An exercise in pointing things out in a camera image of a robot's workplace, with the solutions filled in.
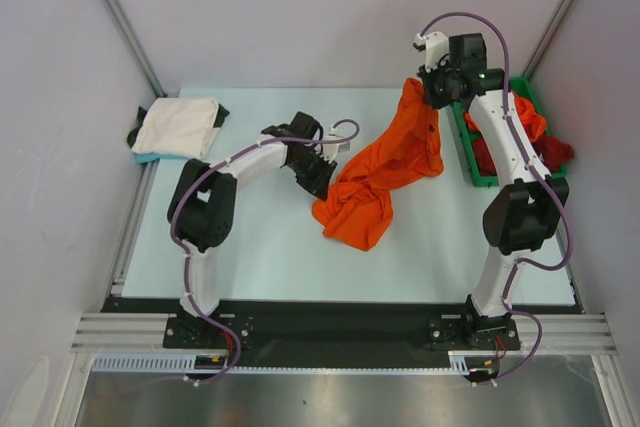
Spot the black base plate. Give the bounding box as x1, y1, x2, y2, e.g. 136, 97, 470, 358
427, 316, 521, 351
162, 314, 253, 350

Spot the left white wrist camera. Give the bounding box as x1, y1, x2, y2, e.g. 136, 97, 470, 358
320, 138, 351, 162

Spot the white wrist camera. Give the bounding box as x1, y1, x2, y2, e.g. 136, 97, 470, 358
320, 138, 351, 162
413, 32, 449, 73

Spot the left aluminium side rail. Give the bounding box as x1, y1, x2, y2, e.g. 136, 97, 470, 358
107, 161, 158, 296

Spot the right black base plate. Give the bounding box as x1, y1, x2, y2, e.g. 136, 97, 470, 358
427, 316, 521, 351

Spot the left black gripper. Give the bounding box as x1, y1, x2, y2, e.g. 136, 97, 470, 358
287, 150, 337, 201

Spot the aluminium corner post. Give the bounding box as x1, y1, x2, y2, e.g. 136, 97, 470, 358
522, 0, 578, 81
100, 0, 167, 97

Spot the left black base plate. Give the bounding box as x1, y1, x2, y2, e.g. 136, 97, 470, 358
162, 314, 253, 350

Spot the folded white t shirt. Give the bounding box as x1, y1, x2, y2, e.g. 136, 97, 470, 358
131, 98, 221, 159

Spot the right aluminium corner post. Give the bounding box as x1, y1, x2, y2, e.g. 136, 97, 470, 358
522, 0, 578, 81

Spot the dark red t shirt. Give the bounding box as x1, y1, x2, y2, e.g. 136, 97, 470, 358
471, 134, 575, 176

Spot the aluminium front rail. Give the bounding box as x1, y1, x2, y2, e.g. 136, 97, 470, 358
71, 313, 617, 355

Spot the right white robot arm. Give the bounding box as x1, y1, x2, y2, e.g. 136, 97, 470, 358
414, 32, 569, 348

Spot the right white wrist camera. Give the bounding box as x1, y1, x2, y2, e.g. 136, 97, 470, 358
413, 32, 449, 73

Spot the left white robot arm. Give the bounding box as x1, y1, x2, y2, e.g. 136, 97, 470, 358
167, 112, 352, 347

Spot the orange t shirt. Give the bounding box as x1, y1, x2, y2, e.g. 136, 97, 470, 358
463, 92, 547, 144
312, 78, 444, 251

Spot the white slotted cable duct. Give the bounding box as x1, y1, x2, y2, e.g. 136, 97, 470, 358
92, 353, 495, 376

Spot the green plastic bin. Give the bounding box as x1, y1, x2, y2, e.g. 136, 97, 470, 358
452, 77, 575, 187

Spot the left aluminium corner post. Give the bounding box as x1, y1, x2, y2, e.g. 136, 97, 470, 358
100, 0, 167, 97

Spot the folded light blue t shirt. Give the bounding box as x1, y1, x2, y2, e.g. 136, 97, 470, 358
134, 153, 166, 165

